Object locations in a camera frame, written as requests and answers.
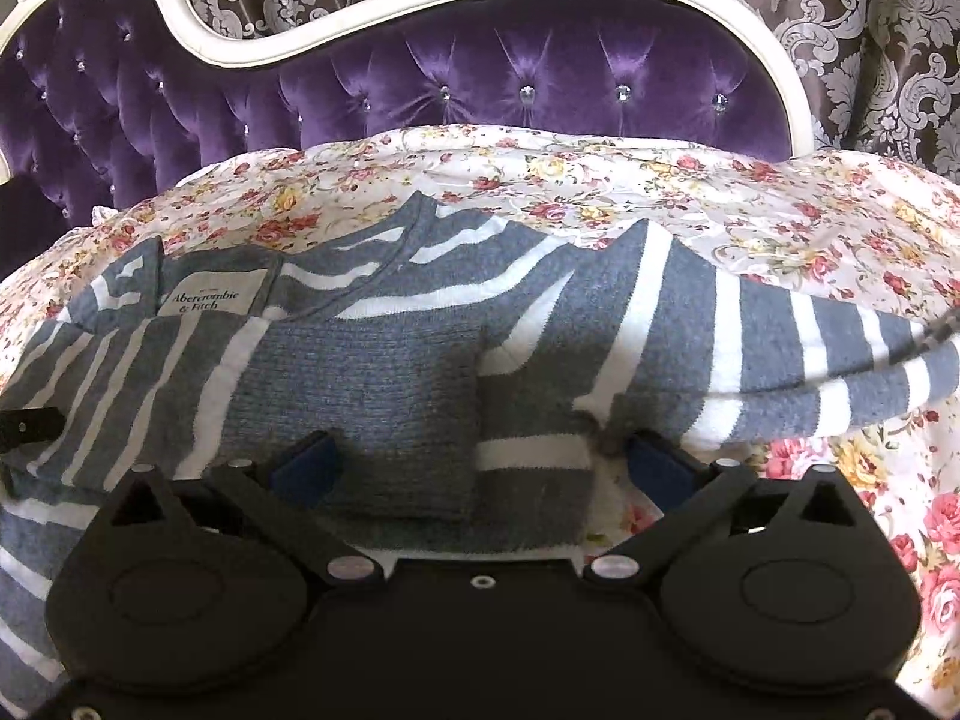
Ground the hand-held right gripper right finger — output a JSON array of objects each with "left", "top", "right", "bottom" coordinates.
[{"left": 583, "top": 431, "right": 863, "bottom": 590}]

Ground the grey white striped sweater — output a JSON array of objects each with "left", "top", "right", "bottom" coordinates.
[{"left": 0, "top": 195, "right": 953, "bottom": 713}]

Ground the floral bed sheet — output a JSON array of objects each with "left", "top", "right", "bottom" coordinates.
[{"left": 0, "top": 124, "right": 960, "bottom": 713}]

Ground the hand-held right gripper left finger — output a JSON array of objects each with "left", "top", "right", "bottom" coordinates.
[{"left": 105, "top": 431, "right": 385, "bottom": 590}]

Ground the purple tufted bed headboard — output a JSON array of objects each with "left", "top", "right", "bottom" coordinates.
[{"left": 0, "top": 0, "right": 815, "bottom": 278}]

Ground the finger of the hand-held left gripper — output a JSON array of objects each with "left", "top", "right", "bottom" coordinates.
[{"left": 0, "top": 407, "right": 67, "bottom": 452}]

